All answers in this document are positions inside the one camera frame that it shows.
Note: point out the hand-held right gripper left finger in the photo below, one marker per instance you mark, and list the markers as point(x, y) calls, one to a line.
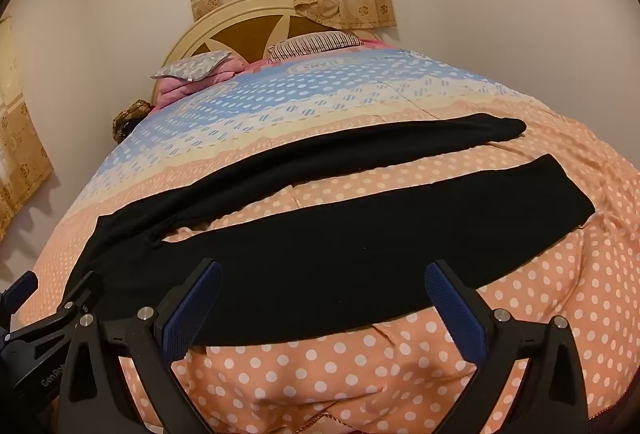
point(192, 311)

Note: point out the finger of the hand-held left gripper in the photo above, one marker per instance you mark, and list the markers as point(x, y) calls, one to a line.
point(22, 288)
point(75, 301)

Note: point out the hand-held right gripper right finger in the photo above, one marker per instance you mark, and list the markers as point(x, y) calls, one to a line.
point(455, 314)

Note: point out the black pants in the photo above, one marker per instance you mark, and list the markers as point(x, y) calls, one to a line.
point(325, 264)

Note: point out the bed with dotted bedspread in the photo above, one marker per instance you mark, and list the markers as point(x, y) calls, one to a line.
point(400, 389)

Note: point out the beige patterned side curtain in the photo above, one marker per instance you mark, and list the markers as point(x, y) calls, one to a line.
point(20, 149)

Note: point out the brown patterned bag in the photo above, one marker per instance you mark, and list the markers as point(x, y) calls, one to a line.
point(131, 120)

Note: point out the pink folded blanket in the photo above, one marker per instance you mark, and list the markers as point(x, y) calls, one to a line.
point(200, 86)

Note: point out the grey patterned pillow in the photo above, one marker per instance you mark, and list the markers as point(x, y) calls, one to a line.
point(192, 65)

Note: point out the striped pillow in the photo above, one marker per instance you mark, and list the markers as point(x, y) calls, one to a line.
point(312, 45)

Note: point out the cream wooden headboard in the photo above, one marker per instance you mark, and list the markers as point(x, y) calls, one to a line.
point(235, 21)

